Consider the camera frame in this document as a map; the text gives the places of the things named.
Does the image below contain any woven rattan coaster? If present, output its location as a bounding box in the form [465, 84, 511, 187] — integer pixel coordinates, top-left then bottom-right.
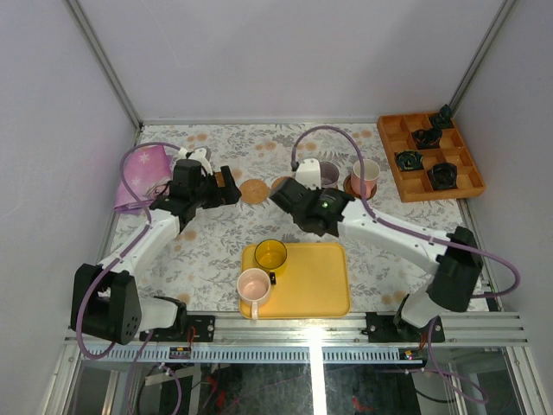
[239, 179, 270, 205]
[270, 176, 288, 192]

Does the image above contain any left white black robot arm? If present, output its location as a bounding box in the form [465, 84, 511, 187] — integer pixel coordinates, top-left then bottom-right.
[70, 159, 241, 345]

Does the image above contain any yellow plastic tray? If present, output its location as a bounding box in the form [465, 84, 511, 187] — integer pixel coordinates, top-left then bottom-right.
[258, 243, 351, 319]

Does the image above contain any pink purple folded cloth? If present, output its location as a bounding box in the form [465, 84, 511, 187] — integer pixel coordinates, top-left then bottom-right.
[114, 145, 172, 213]

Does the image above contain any black green wrapped item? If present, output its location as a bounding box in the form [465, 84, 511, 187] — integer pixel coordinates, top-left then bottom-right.
[395, 150, 423, 172]

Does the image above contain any purple mug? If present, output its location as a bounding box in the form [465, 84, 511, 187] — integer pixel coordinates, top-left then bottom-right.
[320, 162, 340, 188]

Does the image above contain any dark wooden coaster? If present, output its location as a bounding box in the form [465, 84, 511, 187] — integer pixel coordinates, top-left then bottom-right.
[214, 171, 226, 188]

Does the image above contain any black wrapped item top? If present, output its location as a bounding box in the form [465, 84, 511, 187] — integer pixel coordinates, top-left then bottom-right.
[429, 105, 453, 130]

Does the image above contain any black wrapped item bottom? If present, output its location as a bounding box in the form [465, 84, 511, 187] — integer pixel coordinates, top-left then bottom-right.
[427, 163, 458, 191]

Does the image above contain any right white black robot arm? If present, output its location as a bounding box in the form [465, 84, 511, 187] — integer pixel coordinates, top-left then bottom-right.
[270, 178, 483, 342]

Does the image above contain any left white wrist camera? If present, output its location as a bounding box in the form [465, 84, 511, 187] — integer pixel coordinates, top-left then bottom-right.
[178, 147, 213, 176]

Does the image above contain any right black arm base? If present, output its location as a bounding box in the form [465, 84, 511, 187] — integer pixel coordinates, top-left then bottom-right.
[360, 294, 445, 343]

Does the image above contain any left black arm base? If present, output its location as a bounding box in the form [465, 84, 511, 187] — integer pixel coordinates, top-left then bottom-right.
[138, 297, 216, 343]

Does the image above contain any yellow glass cup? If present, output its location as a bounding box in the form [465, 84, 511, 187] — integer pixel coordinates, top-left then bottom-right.
[254, 239, 288, 275]

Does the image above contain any orange compartment tray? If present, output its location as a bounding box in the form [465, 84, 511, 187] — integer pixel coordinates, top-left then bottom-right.
[378, 112, 486, 202]

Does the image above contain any aluminium front rail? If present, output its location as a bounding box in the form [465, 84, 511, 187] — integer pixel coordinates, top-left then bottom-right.
[194, 311, 529, 348]

